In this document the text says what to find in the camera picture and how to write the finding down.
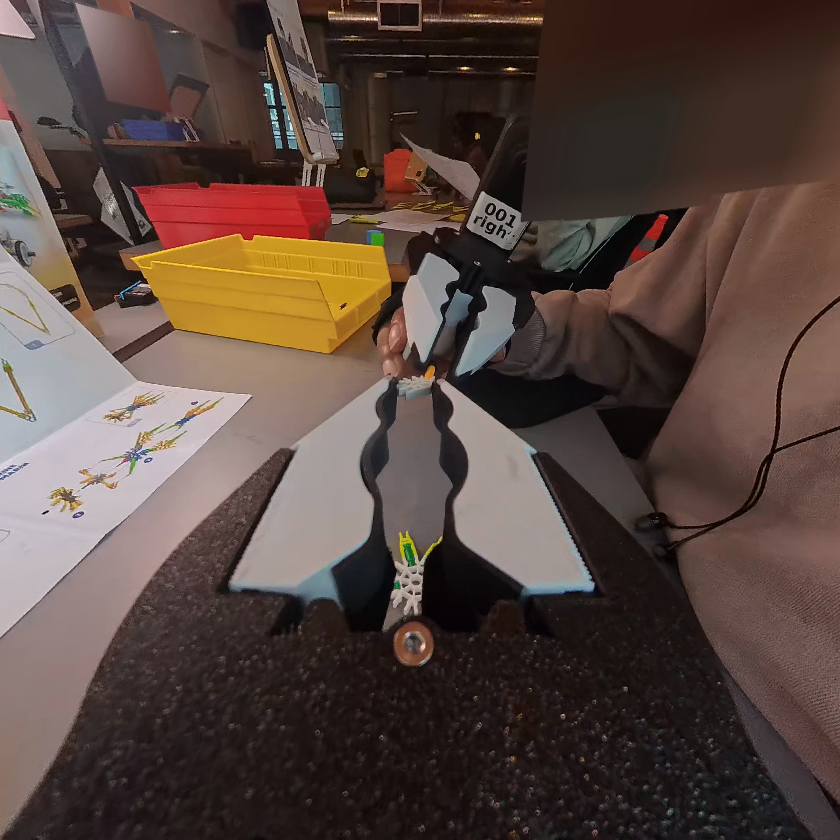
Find black hoodie drawstring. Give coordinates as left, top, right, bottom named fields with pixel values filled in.
left=634, top=295, right=840, bottom=560

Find blue storage bins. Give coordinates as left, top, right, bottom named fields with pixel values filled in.
left=121, top=118, right=189, bottom=143

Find person's right hand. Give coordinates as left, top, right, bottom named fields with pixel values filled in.
left=377, top=305, right=422, bottom=379

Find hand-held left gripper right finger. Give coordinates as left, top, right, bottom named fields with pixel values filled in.
left=423, top=379, right=595, bottom=624

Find yellow plastic bin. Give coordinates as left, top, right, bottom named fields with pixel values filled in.
left=131, top=234, right=392, bottom=354

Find black padded cushion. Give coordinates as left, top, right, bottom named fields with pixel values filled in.
left=453, top=367, right=609, bottom=429

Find white hanging banner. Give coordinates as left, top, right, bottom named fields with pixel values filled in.
left=265, top=0, right=340, bottom=191

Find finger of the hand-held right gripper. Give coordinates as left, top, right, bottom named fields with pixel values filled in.
left=455, top=285, right=518, bottom=378
left=401, top=252, right=462, bottom=363

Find cluttered work table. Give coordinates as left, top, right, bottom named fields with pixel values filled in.
left=325, top=197, right=475, bottom=265

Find person's beige hoodie torso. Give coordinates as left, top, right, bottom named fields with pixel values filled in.
left=610, top=180, right=840, bottom=805

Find person's right forearm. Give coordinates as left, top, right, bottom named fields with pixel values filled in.
left=499, top=276, right=664, bottom=411

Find orange chair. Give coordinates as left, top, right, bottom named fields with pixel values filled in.
left=383, top=149, right=416, bottom=195

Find stack of red bins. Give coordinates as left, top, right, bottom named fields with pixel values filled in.
left=133, top=182, right=332, bottom=250

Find printed paper sheet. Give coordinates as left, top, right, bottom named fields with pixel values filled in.
left=92, top=167, right=154, bottom=248

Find toy instruction sheet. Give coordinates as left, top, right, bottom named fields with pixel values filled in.
left=0, top=118, right=253, bottom=639

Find dark paned window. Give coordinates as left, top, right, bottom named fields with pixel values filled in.
left=262, top=79, right=346, bottom=153

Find silver ventilation duct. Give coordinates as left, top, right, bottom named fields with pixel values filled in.
left=327, top=0, right=546, bottom=74

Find grey desk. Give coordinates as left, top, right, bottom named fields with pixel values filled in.
left=0, top=298, right=690, bottom=821

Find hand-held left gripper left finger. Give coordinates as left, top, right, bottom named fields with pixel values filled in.
left=228, top=377, right=400, bottom=624

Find toy construction model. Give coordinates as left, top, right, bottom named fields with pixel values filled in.
left=390, top=530, right=445, bottom=618

